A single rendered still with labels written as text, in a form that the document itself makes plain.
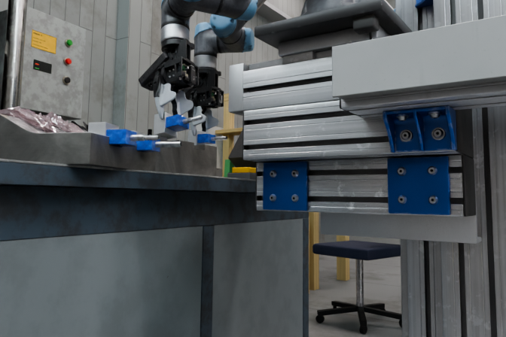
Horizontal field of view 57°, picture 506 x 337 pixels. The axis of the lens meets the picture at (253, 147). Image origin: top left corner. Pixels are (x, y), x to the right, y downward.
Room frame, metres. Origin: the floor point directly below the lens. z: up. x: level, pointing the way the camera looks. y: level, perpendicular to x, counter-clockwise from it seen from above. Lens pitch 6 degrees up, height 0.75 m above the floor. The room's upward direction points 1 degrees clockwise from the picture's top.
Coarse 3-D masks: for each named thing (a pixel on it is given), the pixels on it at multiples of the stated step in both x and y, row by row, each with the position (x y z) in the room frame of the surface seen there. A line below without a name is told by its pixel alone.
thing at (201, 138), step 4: (188, 132) 1.45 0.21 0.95; (196, 132) 1.44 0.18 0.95; (200, 132) 1.45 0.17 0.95; (204, 132) 1.47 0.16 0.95; (188, 136) 1.45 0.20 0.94; (192, 136) 1.44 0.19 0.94; (196, 136) 1.44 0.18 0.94; (200, 136) 1.43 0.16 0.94; (204, 136) 1.42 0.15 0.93; (208, 136) 1.42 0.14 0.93; (212, 136) 1.44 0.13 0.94; (220, 136) 1.42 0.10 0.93; (224, 136) 1.41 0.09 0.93; (188, 140) 1.45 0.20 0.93; (192, 140) 1.44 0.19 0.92; (196, 140) 1.44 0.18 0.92; (200, 140) 1.43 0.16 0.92; (204, 140) 1.42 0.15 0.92; (208, 140) 1.42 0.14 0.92; (212, 140) 1.43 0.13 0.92; (216, 140) 1.43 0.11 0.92; (196, 144) 1.44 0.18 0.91; (200, 144) 1.45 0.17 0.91
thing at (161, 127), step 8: (160, 120) 1.13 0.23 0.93; (168, 120) 1.12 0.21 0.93; (176, 120) 1.11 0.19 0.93; (184, 120) 1.12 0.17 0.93; (192, 120) 1.11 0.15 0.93; (160, 128) 1.13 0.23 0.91; (168, 128) 1.13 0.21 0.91; (176, 128) 1.13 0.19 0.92; (184, 128) 1.13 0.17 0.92; (160, 136) 1.15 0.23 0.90; (168, 136) 1.15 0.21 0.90; (176, 136) 1.16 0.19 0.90
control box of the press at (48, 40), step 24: (0, 24) 1.76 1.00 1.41; (48, 24) 1.79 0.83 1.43; (72, 24) 1.89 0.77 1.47; (0, 48) 1.75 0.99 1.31; (24, 48) 1.71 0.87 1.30; (48, 48) 1.79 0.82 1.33; (72, 48) 1.89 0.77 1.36; (0, 72) 1.75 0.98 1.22; (24, 72) 1.71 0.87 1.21; (48, 72) 1.80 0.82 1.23; (72, 72) 1.90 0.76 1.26; (0, 96) 1.74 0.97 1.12; (24, 96) 1.72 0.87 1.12; (48, 96) 1.81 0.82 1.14; (72, 96) 1.90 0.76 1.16
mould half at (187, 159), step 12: (192, 144) 1.21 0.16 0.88; (156, 156) 1.09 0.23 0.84; (168, 156) 1.13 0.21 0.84; (180, 156) 1.16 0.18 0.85; (192, 156) 1.21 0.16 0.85; (204, 156) 1.25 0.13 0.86; (216, 156) 1.30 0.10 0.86; (156, 168) 1.09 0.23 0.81; (168, 168) 1.13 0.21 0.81; (180, 168) 1.17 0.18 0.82; (192, 168) 1.21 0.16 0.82; (204, 168) 1.25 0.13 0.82; (216, 168) 1.30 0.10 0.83
